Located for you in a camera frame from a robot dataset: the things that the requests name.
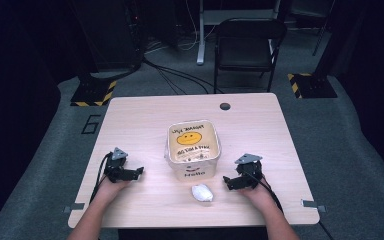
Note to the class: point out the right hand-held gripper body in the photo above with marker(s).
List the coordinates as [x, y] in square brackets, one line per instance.
[251, 170]

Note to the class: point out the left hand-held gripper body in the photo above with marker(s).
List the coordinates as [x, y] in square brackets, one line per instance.
[116, 166]

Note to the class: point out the person's right hand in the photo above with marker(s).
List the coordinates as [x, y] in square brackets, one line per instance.
[258, 195]

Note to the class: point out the person's left hand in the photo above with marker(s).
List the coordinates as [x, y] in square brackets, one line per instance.
[108, 190]

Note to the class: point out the crumpled white paper ball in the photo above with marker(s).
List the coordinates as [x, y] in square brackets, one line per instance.
[202, 193]

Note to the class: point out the white smiley-face bin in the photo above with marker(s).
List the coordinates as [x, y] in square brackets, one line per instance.
[193, 156]

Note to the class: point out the black stand base striped edge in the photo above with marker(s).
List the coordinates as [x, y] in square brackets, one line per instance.
[91, 91]
[313, 86]

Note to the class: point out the black folding chair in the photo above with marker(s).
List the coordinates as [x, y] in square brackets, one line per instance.
[246, 50]

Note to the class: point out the black equipment cabinet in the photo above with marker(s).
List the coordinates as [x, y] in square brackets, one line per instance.
[110, 33]

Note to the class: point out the grey metal table bracket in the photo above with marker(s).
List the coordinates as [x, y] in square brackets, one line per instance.
[75, 207]
[313, 204]

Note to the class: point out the white desk frame leg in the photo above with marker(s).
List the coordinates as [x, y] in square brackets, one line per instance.
[200, 40]

